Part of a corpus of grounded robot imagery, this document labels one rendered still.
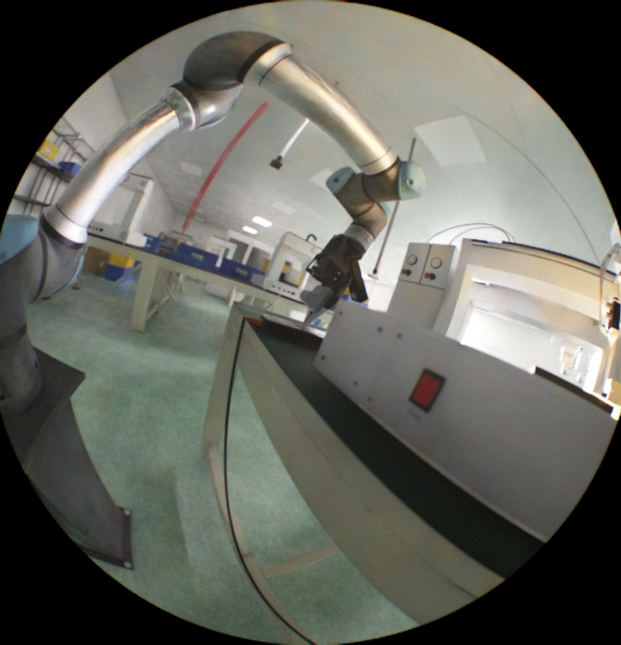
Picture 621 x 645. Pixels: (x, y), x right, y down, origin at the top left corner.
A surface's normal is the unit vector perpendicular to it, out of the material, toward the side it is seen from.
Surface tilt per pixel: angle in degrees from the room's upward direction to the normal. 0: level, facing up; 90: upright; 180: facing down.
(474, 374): 90
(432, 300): 90
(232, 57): 153
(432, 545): 90
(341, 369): 90
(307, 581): 0
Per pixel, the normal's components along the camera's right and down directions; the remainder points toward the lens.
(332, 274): 0.40, 0.26
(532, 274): -0.80, -0.25
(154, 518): 0.37, -0.92
